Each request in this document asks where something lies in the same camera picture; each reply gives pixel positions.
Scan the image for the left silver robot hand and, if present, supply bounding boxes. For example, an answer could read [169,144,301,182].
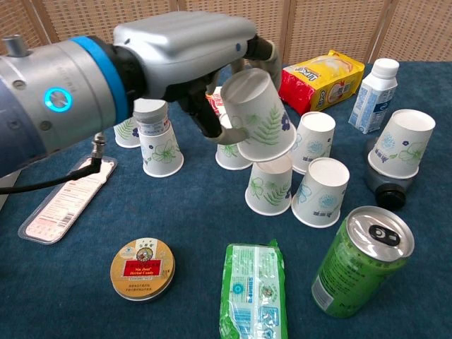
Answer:
[109,11,283,145]

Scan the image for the white floral paper cup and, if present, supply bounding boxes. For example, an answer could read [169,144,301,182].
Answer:
[367,109,436,180]
[215,112,254,171]
[219,68,297,163]
[291,111,336,176]
[113,118,142,149]
[245,155,294,216]
[291,157,350,229]
[138,125,184,178]

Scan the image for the red pie snack box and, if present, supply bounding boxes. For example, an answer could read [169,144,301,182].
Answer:
[206,86,227,118]

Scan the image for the white pill bottle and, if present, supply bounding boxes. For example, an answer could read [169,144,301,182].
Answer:
[133,98,171,135]

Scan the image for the yellow red biscuit pack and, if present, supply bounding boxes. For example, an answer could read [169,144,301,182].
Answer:
[278,49,366,116]

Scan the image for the woven bamboo folding screen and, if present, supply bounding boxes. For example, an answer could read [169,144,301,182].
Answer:
[0,0,452,66]

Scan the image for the blue felt table cover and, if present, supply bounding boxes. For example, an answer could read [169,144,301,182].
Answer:
[0,59,452,339]

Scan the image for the small white milk bottle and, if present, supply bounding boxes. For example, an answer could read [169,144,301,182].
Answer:
[348,58,400,135]

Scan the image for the pink blister pack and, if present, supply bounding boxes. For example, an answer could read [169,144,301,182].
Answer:
[17,155,118,244]

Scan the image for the gold herbal candy tin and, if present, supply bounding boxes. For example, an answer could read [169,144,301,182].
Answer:
[109,237,177,302]

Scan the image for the dark grey bottle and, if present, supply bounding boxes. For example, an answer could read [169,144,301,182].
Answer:
[363,137,416,211]

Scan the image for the green tissue pack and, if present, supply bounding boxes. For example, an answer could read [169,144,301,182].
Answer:
[218,239,289,339]

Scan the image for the green drink can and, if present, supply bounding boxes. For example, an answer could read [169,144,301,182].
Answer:
[311,206,416,319]

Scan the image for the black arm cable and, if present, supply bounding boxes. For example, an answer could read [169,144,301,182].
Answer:
[0,132,107,195]

